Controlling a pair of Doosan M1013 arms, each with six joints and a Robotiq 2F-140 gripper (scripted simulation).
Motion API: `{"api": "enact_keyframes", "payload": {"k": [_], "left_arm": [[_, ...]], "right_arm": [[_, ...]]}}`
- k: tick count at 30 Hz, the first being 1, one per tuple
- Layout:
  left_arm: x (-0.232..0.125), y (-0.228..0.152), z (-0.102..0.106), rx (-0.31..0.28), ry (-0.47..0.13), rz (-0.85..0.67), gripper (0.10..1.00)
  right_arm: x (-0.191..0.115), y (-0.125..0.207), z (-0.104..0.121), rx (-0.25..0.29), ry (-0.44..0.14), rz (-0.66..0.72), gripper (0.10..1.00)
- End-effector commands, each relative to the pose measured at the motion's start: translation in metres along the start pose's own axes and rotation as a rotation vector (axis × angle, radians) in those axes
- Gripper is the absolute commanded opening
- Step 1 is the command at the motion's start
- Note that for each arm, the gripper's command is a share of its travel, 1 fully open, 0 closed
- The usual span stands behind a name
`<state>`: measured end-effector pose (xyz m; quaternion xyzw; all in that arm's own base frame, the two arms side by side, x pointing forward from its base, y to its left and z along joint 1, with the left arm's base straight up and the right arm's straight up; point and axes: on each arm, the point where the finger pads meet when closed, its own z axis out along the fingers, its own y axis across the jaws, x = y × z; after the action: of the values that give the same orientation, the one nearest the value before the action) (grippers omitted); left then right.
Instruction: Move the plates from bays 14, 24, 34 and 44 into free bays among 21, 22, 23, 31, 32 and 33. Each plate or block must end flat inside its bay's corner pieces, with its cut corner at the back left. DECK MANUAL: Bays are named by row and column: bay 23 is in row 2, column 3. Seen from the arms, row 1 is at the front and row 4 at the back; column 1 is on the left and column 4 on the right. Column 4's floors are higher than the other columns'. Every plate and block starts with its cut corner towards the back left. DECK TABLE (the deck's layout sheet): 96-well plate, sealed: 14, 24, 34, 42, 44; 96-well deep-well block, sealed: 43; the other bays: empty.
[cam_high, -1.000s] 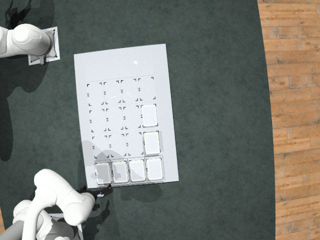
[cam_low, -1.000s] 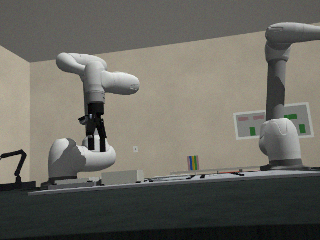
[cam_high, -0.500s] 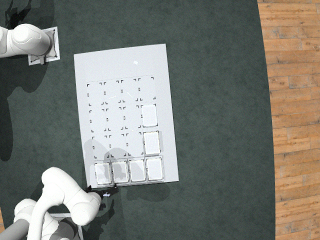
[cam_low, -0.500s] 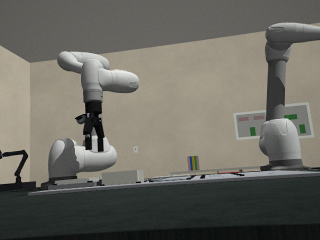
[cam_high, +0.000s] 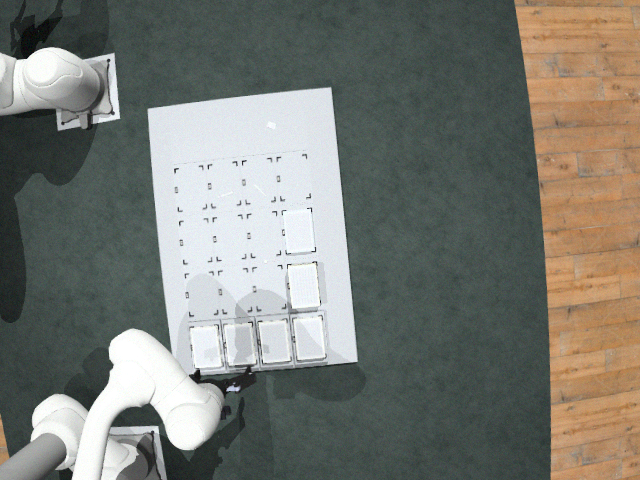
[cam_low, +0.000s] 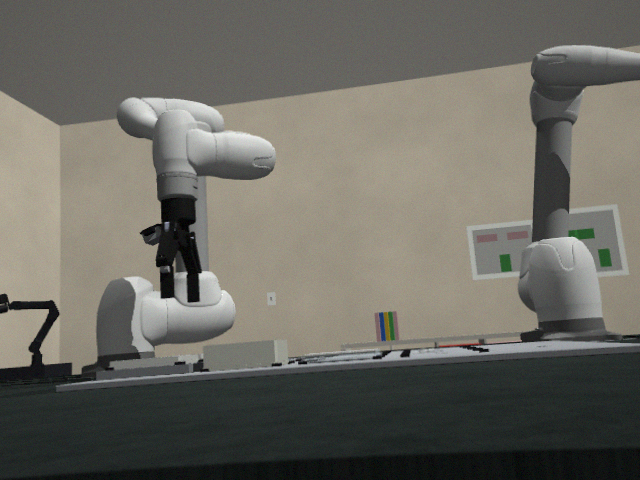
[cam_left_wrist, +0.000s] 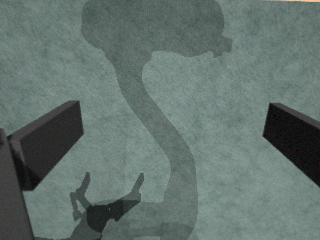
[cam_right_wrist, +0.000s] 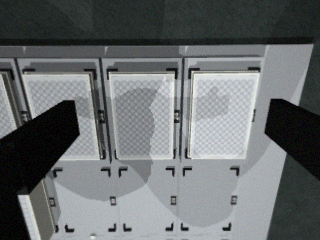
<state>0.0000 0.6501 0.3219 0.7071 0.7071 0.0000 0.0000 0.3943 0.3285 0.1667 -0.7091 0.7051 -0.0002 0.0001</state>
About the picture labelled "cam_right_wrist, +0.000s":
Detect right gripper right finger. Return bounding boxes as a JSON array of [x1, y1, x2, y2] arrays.
[[264, 99, 320, 181]]

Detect white rectangular deck plate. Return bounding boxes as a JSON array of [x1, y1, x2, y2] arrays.
[[0, 44, 314, 240]]

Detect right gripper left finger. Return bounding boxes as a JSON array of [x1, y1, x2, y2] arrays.
[[0, 100, 80, 240]]

